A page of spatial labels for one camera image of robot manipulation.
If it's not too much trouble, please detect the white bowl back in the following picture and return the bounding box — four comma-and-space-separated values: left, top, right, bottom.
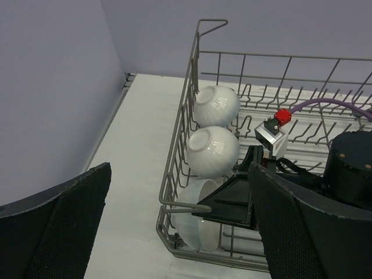
194, 85, 241, 128

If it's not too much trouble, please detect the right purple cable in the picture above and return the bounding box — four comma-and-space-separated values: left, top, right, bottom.
274, 98, 372, 127

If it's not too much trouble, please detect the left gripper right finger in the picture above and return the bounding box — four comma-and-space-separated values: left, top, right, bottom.
248, 163, 371, 278

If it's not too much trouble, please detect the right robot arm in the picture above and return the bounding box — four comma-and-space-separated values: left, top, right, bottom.
196, 131, 371, 230

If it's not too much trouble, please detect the grey wire dish rack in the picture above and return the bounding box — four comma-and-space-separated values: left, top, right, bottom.
156, 19, 371, 278

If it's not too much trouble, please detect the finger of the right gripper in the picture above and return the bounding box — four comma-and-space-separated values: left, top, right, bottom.
193, 176, 256, 228

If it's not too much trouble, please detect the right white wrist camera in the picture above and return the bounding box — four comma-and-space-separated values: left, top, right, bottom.
254, 118, 288, 159

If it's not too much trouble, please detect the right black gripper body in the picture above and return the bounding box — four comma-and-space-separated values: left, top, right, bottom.
233, 145, 331, 198

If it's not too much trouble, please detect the white bowl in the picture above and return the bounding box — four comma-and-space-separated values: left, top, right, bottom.
194, 85, 241, 128
186, 126, 240, 179
171, 178, 226, 253

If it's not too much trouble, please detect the white bowl front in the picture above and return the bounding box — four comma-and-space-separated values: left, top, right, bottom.
171, 178, 226, 253

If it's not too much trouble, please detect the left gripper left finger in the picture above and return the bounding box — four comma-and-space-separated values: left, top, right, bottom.
1, 162, 112, 278

